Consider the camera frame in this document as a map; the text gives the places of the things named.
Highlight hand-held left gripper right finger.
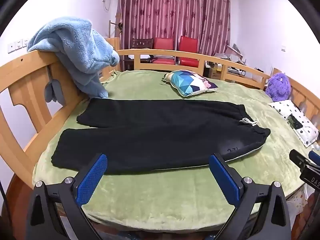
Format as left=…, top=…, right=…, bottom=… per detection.
left=209, top=153, right=293, bottom=240

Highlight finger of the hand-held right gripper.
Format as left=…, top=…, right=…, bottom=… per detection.
left=308, top=150, right=320, bottom=166
left=289, top=149, right=308, bottom=171

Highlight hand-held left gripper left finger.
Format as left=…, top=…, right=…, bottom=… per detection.
left=26, top=153, right=108, bottom=240

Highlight black pants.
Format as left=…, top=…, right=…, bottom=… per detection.
left=51, top=98, right=271, bottom=176

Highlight patterned bed sheet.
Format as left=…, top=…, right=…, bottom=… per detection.
left=287, top=184, right=316, bottom=217

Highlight white floral pillow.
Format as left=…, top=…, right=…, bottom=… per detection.
left=268, top=100, right=319, bottom=148

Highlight green fleece blanket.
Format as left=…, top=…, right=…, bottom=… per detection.
left=32, top=69, right=316, bottom=233

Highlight purple plush toy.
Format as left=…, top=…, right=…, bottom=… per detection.
left=265, top=72, right=292, bottom=102

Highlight geometric patterned pillow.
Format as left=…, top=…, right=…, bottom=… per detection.
left=162, top=70, right=219, bottom=97

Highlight pile of cardboard clutter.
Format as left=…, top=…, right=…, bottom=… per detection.
left=212, top=44, right=247, bottom=67

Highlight light blue fleece robe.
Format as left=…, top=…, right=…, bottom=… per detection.
left=27, top=17, right=121, bottom=105

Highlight red chair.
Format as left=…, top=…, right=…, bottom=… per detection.
left=152, top=37, right=176, bottom=66
left=178, top=35, right=200, bottom=67

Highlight dark wooden chair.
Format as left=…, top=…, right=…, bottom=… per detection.
left=131, top=38, right=154, bottom=50

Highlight wooden stand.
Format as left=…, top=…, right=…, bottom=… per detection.
left=108, top=5, right=123, bottom=46

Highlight red striped curtain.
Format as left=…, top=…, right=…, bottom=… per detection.
left=117, top=0, right=231, bottom=57

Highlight wooden bed frame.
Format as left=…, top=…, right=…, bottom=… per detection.
left=0, top=37, right=320, bottom=205

